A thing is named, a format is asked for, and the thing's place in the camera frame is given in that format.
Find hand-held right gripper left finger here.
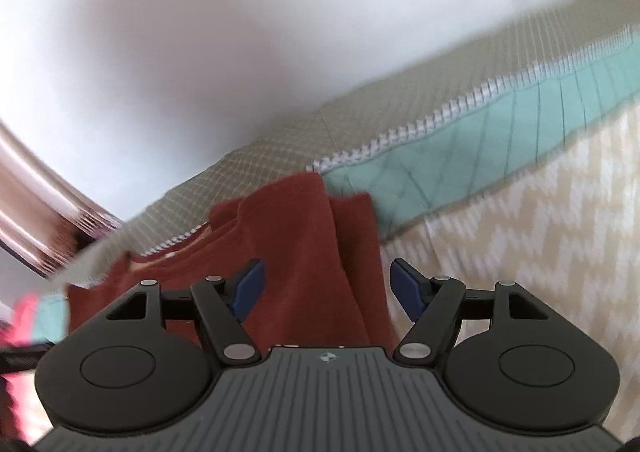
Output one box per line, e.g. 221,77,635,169
104,259,266,364

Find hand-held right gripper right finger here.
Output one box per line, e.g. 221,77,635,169
389,258,552,366

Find dark red long-sleeved sweater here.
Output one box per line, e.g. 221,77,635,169
66,172,397,354

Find patterned quilted blanket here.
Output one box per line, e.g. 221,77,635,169
35,0,640,443

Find pink curtain with lace trim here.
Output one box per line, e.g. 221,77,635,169
0,121,123,279

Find pink bed sheet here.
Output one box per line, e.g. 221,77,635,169
0,292,42,433

